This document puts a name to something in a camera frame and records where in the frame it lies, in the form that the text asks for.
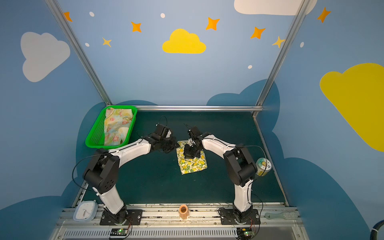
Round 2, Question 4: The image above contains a right aluminium frame post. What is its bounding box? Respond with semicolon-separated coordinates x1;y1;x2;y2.
256;0;311;108

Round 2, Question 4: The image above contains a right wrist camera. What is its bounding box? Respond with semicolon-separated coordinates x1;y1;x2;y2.
188;126;202;141

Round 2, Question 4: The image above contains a controller board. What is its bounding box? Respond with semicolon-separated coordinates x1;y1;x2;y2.
236;228;254;240
109;228;130;239

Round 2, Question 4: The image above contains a left aluminium frame post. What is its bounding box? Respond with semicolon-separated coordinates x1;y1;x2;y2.
45;0;113;106

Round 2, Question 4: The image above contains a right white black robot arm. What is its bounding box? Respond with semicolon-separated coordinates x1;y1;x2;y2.
184;128;272;222

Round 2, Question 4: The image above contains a right controller board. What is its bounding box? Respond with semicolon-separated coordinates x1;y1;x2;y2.
236;228;254;240

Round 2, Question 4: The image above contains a round green white tin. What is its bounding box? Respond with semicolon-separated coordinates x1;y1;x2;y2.
256;158;272;177

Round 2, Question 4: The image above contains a lemon print skirt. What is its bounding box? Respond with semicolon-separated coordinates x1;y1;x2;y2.
176;141;208;175

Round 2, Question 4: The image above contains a white square clock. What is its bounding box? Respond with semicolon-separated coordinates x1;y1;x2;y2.
73;201;98;222

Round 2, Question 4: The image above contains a rear aluminium frame rail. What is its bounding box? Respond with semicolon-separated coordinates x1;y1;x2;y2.
136;105;263;112

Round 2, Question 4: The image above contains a green plastic basket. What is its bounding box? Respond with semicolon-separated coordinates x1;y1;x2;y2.
86;105;138;149

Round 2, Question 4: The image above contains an aluminium frame post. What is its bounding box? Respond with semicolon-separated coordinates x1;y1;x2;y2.
45;0;113;106
256;0;311;108

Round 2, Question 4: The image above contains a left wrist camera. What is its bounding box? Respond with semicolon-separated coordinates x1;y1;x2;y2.
153;124;172;141

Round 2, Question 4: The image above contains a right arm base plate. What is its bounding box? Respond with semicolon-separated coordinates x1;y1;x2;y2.
218;208;261;225

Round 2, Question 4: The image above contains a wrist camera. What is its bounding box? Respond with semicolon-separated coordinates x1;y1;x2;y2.
188;126;202;141
153;124;172;141

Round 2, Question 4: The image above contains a pink floral skirt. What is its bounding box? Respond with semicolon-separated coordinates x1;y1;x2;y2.
104;107;134;146

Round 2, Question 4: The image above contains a right side frame rail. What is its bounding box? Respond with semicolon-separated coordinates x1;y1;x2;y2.
252;111;290;207

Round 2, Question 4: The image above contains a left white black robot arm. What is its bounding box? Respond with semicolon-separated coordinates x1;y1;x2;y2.
83;136;179;218

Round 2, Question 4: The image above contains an orange ribbed cup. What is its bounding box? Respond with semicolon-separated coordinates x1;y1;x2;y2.
179;204;190;220

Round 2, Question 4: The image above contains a front aluminium rail bed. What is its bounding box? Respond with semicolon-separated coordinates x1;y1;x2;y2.
50;203;309;240

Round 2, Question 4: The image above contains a left controller board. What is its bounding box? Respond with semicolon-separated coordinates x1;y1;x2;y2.
109;228;130;239

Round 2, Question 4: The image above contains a black corrugated hose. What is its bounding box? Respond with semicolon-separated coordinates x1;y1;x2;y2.
369;219;384;240

